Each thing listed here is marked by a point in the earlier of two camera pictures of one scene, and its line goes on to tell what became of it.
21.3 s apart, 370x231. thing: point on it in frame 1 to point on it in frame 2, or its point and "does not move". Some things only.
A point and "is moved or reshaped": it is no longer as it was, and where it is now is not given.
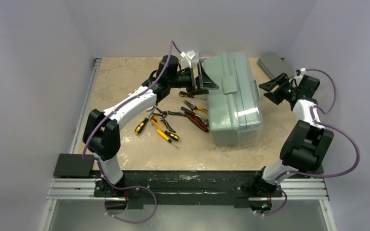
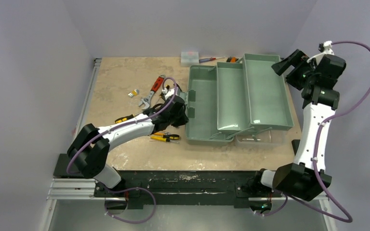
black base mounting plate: [143, 187] does not move
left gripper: [204, 82] to [183, 121]
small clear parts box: [194, 62] does not move
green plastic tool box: [235, 108] is moved or reshaped
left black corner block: [73, 165] does not move
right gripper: [282, 90] to [293, 63]
